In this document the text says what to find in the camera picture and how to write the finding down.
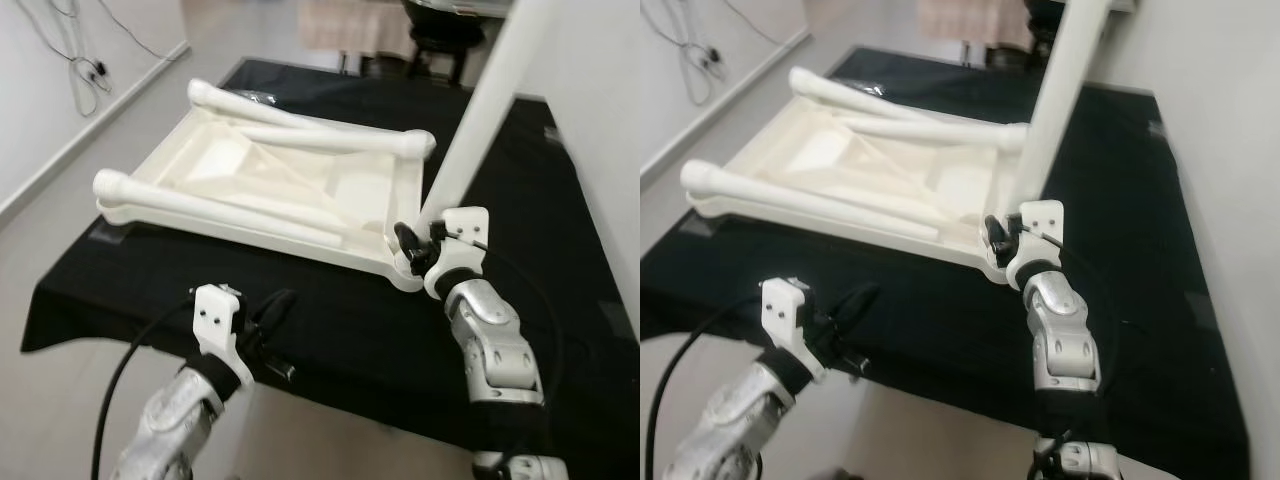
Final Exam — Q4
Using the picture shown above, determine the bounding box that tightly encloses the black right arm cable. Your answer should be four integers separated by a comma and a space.
470, 235, 566, 421
1045, 230, 1151, 480

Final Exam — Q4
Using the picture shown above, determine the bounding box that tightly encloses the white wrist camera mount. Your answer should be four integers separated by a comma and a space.
422, 207, 491, 301
1005, 200, 1066, 291
760, 277, 826, 381
192, 284, 256, 386

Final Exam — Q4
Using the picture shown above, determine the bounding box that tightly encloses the beige cloth covered table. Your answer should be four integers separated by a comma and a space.
298, 0, 416, 56
915, 0, 1031, 46

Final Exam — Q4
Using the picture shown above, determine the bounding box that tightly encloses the looped black wall cable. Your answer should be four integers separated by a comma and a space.
15, 0, 113, 119
640, 0, 726, 106

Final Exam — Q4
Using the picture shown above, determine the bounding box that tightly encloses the black tablecloth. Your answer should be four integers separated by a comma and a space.
20, 58, 641, 471
640, 45, 1253, 471

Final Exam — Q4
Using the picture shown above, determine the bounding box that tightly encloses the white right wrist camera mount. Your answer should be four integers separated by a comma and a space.
1005, 200, 1066, 291
422, 207, 491, 301

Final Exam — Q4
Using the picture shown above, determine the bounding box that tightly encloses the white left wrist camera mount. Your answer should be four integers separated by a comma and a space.
760, 277, 826, 381
192, 284, 256, 386

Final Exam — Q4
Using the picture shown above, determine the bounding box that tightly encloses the white plastic children table top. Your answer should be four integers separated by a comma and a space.
680, 85, 1031, 286
95, 100, 426, 293

